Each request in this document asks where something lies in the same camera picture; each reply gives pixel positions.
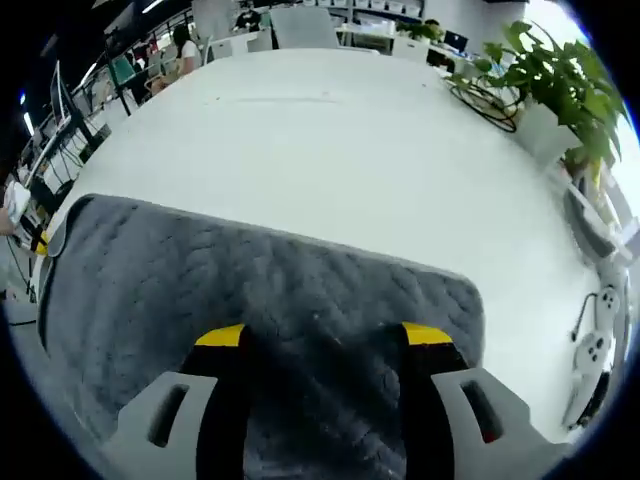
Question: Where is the dark grey towel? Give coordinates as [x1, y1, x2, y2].
[37, 193, 486, 480]

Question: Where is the green chair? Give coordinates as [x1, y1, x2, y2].
[107, 54, 139, 87]

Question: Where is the white plant pot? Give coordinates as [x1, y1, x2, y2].
[519, 97, 585, 169]

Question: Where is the white mesh office chair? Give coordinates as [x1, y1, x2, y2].
[269, 7, 342, 50]

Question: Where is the green leafy plant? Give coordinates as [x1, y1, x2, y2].
[444, 19, 629, 174]

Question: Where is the white cabinet desk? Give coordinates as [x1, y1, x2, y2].
[339, 24, 437, 64]

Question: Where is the small green plant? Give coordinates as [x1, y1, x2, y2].
[397, 19, 444, 42]

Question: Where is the shelf with white bins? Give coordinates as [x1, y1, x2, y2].
[329, 0, 426, 17]

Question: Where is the black coiled cable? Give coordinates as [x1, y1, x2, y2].
[447, 79, 519, 134]

